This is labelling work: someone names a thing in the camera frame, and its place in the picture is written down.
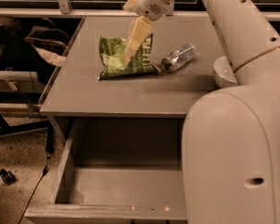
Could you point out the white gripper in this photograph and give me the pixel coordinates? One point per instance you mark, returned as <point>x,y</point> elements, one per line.
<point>148,1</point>

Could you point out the green jalapeno chip bag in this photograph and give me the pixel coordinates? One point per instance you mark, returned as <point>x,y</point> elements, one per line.
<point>111,51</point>

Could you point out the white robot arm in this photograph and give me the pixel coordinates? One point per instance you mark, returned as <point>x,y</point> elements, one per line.
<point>231,137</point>

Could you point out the dark bag on chair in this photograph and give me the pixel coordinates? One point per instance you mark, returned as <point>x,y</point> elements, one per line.
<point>49,43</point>

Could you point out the open grey top drawer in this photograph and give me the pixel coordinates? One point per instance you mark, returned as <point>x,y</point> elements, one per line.
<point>118,171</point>

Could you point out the crushed silver can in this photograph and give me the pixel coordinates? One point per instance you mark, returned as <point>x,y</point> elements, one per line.
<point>178,58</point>

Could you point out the metal window railing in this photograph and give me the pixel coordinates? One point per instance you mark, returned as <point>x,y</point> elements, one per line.
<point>68,3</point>

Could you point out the grey cabinet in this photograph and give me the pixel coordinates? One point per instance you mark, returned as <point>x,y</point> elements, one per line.
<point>77,91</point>

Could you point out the white ceramic bowl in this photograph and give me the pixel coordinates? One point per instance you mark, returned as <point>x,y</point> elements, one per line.
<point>223,75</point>

